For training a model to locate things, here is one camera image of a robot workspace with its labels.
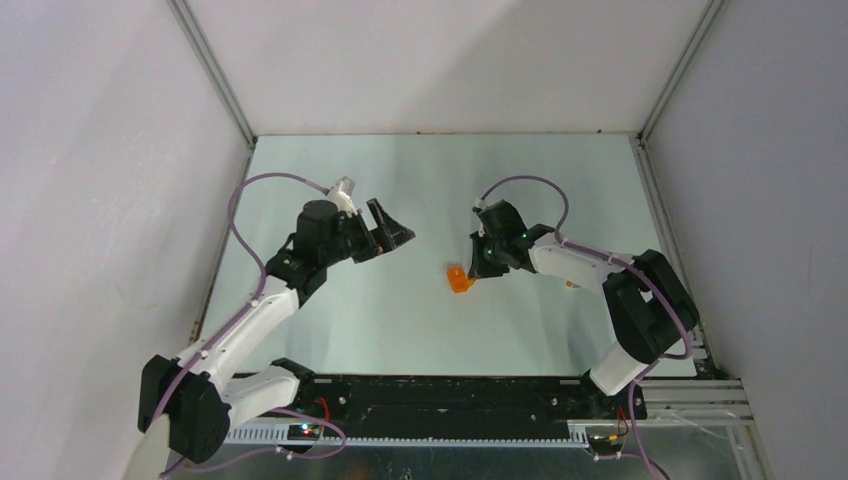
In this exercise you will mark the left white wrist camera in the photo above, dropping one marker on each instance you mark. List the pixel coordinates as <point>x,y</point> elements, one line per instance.
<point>340,194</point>

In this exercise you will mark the orange pill organizer box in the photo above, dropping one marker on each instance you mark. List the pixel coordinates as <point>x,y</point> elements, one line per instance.
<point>459,280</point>

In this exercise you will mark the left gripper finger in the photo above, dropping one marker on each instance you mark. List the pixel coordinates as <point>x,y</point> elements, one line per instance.
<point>367,247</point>
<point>388,234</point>

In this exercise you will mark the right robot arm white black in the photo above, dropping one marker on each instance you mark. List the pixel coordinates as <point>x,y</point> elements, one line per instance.
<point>651,312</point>

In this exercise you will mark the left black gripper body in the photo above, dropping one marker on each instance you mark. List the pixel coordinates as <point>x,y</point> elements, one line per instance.
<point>348,229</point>

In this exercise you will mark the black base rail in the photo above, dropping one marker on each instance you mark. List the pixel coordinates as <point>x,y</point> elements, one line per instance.
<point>456,408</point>

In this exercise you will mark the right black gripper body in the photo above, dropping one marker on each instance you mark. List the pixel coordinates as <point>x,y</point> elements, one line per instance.
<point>494,247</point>

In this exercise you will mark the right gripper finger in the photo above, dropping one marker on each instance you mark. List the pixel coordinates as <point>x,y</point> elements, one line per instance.
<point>482,267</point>
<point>479,248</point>

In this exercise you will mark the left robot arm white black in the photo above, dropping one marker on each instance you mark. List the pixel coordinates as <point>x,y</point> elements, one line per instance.
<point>198,391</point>

